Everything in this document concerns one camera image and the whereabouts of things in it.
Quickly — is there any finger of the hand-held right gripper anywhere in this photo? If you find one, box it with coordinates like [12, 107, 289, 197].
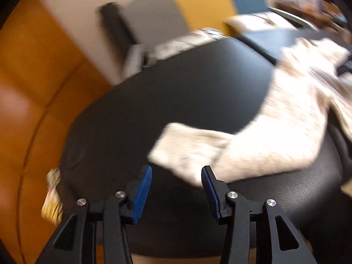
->
[335, 55, 352, 75]

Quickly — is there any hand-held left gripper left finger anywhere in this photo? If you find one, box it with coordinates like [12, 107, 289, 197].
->
[36, 166, 152, 264]

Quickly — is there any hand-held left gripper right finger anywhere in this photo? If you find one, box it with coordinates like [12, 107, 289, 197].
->
[201, 166, 317, 264]

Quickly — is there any dark chair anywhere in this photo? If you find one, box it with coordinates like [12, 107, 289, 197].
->
[99, 2, 154, 77]

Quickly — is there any yellow crumpled wrapper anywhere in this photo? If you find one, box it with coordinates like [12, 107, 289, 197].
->
[41, 168, 64, 223]

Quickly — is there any white printed cushion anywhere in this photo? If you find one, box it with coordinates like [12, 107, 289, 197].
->
[224, 12, 292, 33]

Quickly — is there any cream knit sweater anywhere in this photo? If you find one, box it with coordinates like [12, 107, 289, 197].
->
[148, 38, 352, 187]

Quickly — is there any grey patterned cushion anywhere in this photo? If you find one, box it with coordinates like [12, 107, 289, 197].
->
[148, 29, 229, 61]

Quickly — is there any grey curved metal rail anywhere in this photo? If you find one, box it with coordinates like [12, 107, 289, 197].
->
[269, 7, 319, 31]

